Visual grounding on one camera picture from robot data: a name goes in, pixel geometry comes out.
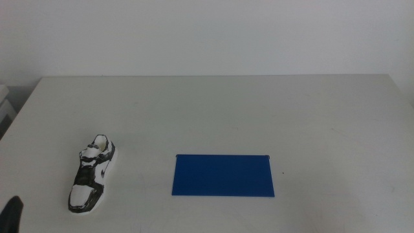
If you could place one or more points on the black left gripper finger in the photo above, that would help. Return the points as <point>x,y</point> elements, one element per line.
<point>10,217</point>

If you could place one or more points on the black and white sneaker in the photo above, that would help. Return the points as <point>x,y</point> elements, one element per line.
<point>84,181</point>

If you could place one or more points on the blue rectangular mat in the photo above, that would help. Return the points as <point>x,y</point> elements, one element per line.
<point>223,176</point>

